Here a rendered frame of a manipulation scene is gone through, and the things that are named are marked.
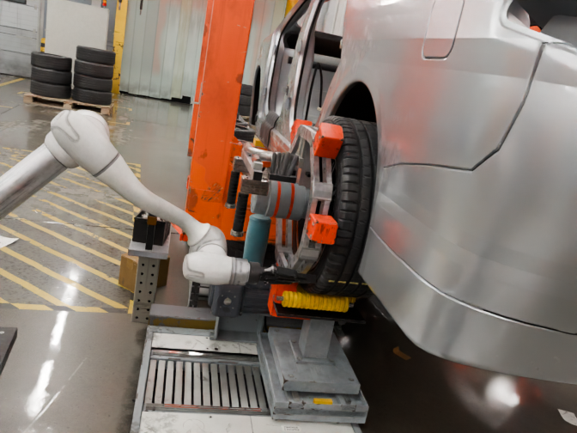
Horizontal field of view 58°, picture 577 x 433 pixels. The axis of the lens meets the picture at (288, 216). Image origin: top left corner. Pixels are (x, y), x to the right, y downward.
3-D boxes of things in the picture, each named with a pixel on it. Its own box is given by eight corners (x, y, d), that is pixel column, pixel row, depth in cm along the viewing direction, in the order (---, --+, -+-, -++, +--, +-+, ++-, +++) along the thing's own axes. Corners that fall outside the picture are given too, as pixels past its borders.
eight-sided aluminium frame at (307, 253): (310, 301, 174) (343, 142, 160) (291, 300, 173) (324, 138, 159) (283, 246, 226) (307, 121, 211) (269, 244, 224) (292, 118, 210)
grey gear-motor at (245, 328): (295, 355, 237) (310, 285, 227) (203, 349, 227) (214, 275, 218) (288, 335, 254) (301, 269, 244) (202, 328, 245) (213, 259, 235)
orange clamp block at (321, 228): (327, 235, 169) (334, 245, 160) (304, 233, 167) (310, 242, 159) (331, 215, 167) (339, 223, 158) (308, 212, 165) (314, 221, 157)
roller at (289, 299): (353, 315, 193) (356, 301, 192) (276, 308, 187) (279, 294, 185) (349, 308, 199) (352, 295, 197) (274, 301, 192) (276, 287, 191)
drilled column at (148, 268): (151, 323, 257) (161, 243, 246) (130, 321, 254) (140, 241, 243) (153, 314, 266) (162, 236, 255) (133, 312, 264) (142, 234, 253)
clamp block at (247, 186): (267, 196, 169) (270, 180, 168) (239, 192, 167) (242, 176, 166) (265, 192, 174) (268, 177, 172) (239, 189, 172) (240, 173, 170)
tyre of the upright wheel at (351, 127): (384, 93, 202) (334, 218, 244) (326, 82, 197) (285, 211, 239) (433, 201, 153) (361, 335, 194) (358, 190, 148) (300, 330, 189)
